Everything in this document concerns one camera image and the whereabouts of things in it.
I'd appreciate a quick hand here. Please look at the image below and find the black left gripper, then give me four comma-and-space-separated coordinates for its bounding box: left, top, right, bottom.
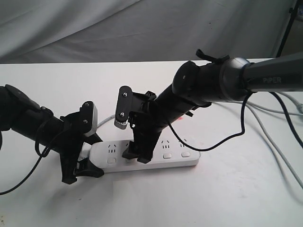
59, 112, 104, 184

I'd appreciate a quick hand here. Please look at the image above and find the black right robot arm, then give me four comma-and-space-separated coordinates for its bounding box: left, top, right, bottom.
115, 50, 303, 164

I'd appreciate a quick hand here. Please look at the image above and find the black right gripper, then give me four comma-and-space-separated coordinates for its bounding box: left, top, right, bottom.
122, 91, 166, 163

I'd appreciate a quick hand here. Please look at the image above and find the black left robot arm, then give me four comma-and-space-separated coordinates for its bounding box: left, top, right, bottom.
0, 84, 104, 184

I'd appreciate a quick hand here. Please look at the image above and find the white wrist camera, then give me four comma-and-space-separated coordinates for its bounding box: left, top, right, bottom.
114, 86, 133, 130
79, 101, 98, 137

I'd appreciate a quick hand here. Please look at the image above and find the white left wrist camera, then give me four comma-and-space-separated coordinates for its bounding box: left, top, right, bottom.
79, 101, 98, 137

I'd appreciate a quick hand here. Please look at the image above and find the grey backdrop cloth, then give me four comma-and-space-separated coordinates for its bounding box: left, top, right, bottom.
0, 0, 295, 63

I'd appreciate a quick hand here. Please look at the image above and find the black tripod stand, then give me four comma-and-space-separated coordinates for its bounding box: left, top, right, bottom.
276, 0, 300, 57

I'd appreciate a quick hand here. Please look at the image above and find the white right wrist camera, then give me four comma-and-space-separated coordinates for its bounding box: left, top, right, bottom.
114, 86, 133, 130

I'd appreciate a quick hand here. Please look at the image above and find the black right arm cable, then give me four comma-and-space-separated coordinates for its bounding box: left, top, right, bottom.
127, 89, 303, 152

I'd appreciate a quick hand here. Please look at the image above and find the grey power cord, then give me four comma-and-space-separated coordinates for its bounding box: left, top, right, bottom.
97, 92, 303, 190

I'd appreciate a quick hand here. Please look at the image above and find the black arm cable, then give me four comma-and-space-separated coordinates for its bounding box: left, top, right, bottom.
127, 89, 303, 152
0, 113, 67, 195

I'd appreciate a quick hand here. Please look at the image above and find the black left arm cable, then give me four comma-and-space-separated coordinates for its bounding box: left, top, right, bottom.
0, 113, 67, 195

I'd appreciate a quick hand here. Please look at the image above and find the white five-outlet power strip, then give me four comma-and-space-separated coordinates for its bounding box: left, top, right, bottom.
88, 138, 201, 173

